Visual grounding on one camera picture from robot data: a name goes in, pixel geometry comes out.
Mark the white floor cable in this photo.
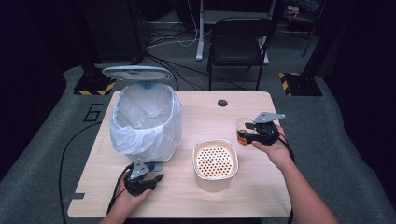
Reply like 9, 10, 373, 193
146, 0, 200, 49

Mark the long black floor cable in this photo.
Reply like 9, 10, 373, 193
58, 121, 103, 224

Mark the black floor cable bundle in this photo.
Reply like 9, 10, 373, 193
144, 51, 248, 92

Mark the black striped stand base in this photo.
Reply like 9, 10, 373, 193
278, 72, 324, 97
73, 71, 120, 96

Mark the person's right hand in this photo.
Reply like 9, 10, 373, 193
250, 124, 296, 171

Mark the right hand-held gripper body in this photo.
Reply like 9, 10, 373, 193
248, 111, 287, 147

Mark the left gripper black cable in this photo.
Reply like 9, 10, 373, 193
106, 163, 134, 217

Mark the white desk frame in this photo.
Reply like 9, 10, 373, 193
194, 0, 278, 65

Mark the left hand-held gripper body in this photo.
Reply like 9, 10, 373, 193
124, 161, 157, 197

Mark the dark cabinet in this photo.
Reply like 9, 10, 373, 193
78, 0, 148, 64

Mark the beige perforated strainer container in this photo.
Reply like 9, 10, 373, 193
191, 138, 240, 182

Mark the black folding chair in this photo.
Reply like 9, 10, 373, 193
206, 16, 277, 92

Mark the person's left hand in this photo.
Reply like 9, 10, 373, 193
116, 172, 153, 217

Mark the white plastic bin liner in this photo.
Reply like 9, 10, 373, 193
109, 82, 184, 163

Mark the grey white pedal trash can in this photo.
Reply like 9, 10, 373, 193
102, 64, 184, 173

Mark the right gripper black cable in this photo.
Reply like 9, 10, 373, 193
275, 128, 297, 224

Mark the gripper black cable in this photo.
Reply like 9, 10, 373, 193
275, 128, 297, 224
106, 163, 134, 217

